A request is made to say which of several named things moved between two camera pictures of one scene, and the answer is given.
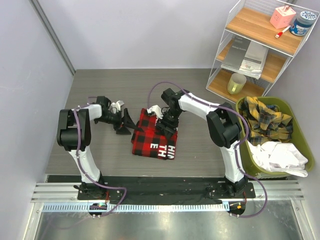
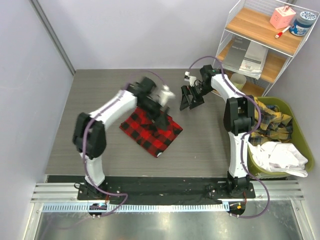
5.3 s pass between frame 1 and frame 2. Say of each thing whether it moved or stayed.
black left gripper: moved
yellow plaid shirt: stayed
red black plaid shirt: moved
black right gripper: moved
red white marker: stayed
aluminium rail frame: stayed
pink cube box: stayed
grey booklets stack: stayed
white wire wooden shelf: stayed
